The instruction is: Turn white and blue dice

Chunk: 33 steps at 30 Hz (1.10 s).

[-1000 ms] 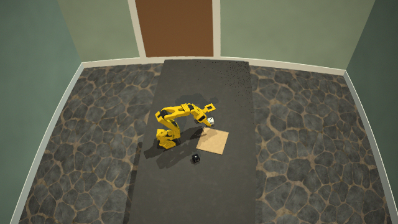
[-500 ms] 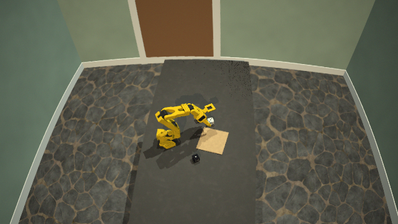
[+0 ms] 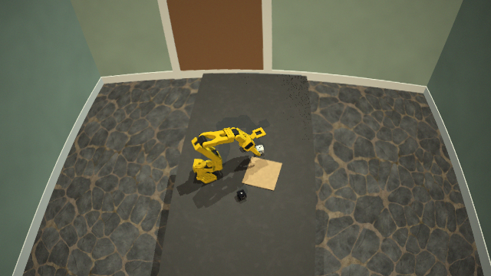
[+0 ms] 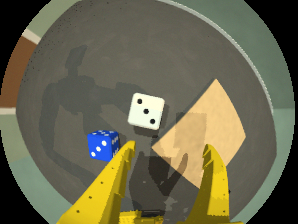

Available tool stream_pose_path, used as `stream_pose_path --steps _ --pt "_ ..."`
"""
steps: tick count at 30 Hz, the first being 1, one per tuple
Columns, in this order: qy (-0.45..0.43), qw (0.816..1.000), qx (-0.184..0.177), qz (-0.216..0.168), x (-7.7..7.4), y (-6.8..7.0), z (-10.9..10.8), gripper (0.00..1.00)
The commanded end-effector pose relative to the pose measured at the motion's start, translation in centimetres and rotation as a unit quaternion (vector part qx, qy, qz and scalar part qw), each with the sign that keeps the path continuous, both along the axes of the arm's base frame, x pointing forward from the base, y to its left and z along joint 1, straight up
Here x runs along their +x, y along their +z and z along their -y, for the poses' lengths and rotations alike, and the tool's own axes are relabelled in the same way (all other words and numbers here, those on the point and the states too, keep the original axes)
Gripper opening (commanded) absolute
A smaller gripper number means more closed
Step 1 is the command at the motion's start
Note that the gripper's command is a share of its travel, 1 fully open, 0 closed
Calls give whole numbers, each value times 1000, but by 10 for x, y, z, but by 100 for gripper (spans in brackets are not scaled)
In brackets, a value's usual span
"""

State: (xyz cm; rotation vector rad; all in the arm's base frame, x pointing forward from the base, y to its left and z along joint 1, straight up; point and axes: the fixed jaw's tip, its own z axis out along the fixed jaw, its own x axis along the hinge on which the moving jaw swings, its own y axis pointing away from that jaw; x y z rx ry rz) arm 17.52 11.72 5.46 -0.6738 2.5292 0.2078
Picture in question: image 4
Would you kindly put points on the white die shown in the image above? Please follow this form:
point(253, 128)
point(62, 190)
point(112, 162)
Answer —
point(146, 111)

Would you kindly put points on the tan square mat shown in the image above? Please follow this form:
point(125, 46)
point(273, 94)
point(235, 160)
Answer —
point(211, 120)

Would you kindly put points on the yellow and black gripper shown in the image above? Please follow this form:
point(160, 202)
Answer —
point(101, 202)

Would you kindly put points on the blue die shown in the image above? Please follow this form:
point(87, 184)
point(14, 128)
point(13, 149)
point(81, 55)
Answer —
point(103, 145)

